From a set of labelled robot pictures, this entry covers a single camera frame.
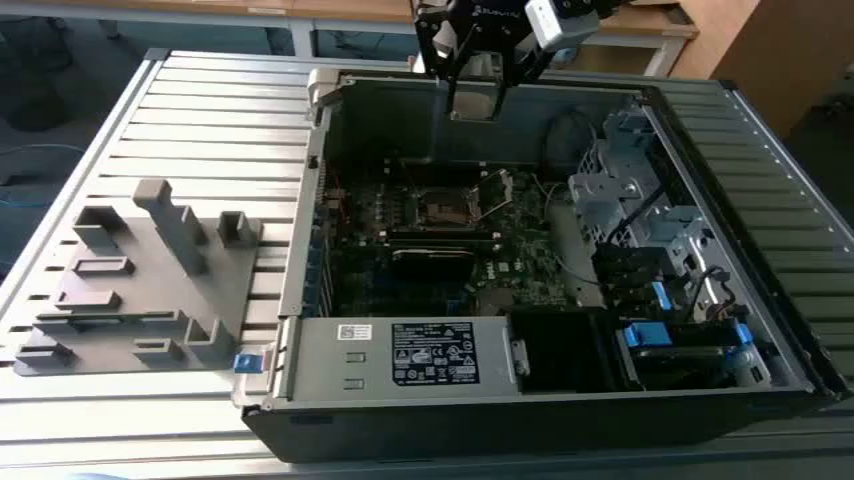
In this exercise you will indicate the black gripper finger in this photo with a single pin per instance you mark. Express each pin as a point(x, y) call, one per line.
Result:
point(498, 102)
point(454, 102)

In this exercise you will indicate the silver CPU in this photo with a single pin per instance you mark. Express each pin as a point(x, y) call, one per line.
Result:
point(477, 102)

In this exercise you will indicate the CPU socket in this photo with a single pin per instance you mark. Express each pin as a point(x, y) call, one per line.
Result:
point(443, 207)

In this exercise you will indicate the blue expansion slot retainer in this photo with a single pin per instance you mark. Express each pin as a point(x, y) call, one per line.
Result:
point(310, 290)

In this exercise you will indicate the silver metal drive cage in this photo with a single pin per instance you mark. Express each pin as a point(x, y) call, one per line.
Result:
point(601, 192)

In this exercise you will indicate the green motherboard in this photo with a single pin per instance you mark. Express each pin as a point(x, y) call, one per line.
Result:
point(527, 250)

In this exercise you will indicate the black graphics card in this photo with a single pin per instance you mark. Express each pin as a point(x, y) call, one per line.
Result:
point(430, 267)

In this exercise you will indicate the square chipset heatsink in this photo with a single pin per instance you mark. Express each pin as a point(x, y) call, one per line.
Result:
point(497, 299)

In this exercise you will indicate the wooden cabinet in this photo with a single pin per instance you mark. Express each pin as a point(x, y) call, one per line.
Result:
point(787, 60)

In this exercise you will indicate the blue plastic clip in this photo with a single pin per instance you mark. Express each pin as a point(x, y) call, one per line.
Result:
point(659, 295)

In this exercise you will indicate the silver power supply unit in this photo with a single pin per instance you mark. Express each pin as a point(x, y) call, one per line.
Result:
point(320, 360)

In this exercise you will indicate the black hard disk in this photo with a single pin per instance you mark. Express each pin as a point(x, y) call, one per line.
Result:
point(677, 362)

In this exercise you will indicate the blue plastic latch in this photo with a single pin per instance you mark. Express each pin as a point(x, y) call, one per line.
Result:
point(742, 335)

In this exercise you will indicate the grey parts rack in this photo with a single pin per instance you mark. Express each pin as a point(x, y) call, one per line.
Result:
point(154, 300)

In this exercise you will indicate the blue case latch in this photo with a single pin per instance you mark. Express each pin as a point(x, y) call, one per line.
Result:
point(247, 363)

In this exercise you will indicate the black office chair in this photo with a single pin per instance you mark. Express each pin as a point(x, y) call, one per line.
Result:
point(36, 100)

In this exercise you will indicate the black open PC case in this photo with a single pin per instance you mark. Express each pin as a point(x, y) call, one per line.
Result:
point(467, 430)

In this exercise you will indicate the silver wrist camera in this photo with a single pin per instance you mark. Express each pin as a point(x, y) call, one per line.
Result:
point(561, 25)

